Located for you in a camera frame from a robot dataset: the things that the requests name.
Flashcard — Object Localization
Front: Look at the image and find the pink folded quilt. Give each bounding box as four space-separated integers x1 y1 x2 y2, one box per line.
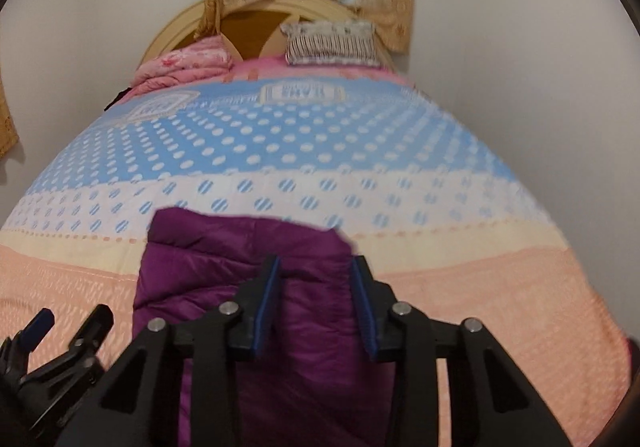
131 36 235 96

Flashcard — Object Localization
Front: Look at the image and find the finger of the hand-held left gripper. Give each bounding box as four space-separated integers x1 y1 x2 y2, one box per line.
11 307 55 370
31 304 115 385

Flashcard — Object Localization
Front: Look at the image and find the purple puffer jacket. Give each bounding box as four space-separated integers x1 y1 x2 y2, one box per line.
132 207 402 447

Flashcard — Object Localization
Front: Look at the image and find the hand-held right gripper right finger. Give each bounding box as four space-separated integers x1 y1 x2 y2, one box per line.
348 255 577 447

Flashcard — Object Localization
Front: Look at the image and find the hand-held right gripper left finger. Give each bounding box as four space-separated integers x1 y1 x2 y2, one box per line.
59 254 282 447

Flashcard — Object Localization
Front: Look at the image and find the round wooden headboard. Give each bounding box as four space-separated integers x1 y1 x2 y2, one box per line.
137 0 397 74

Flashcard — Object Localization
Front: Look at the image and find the beige floral side curtain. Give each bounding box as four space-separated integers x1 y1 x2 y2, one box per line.
0 76 20 160

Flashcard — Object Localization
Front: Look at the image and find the dotted pastel bed sheet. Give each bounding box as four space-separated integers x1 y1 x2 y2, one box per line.
0 56 632 438

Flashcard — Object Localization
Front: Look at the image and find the striped floral pillow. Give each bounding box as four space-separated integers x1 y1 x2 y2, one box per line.
279 18 382 67

